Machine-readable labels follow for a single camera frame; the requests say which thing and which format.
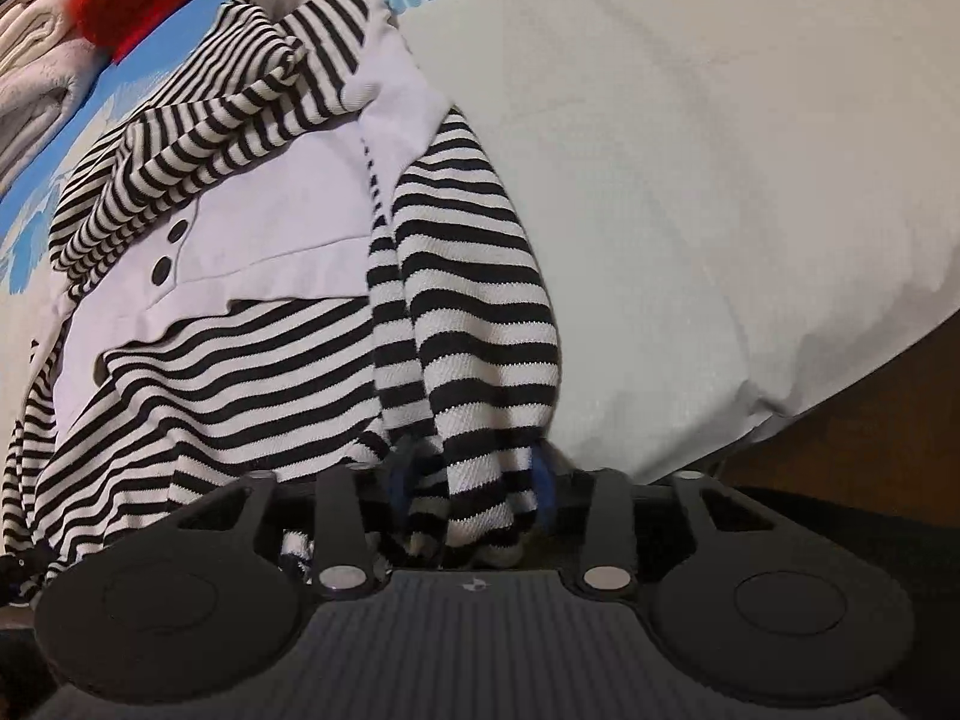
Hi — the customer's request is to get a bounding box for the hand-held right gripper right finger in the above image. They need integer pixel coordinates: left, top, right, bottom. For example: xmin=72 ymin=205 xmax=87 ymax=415
xmin=529 ymin=448 xmax=758 ymax=597

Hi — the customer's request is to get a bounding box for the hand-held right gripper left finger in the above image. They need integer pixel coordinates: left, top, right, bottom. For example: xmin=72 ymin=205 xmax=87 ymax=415
xmin=176 ymin=439 xmax=425 ymax=601

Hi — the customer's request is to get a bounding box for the striped white hooded sweater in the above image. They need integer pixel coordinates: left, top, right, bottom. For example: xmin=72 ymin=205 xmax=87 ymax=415
xmin=0 ymin=0 xmax=563 ymax=608

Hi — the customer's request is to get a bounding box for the blue and beige bed sheet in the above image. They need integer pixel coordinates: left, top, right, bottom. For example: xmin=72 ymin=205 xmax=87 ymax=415
xmin=0 ymin=0 xmax=960 ymax=488

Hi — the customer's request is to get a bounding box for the white folded quilt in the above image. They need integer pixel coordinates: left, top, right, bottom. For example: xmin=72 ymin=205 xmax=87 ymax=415
xmin=0 ymin=0 xmax=102 ymax=196

